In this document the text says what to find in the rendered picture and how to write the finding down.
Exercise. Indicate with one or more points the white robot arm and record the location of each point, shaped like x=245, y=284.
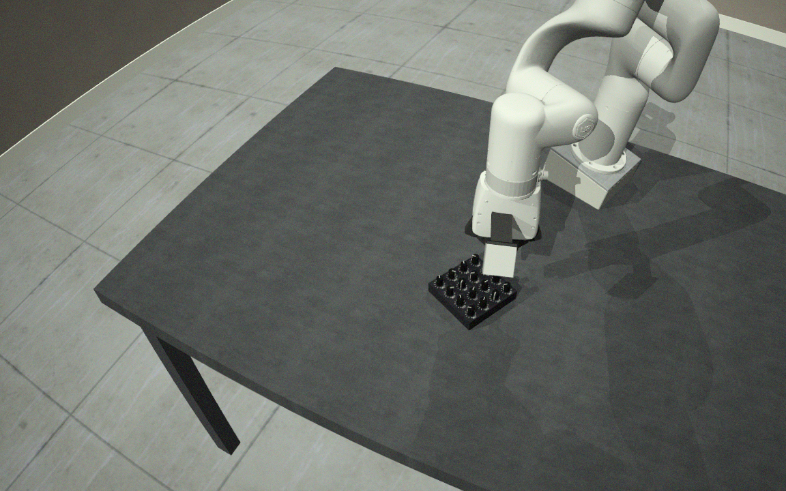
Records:
x=666, y=48

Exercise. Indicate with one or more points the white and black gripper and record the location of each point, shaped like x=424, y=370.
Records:
x=525, y=217

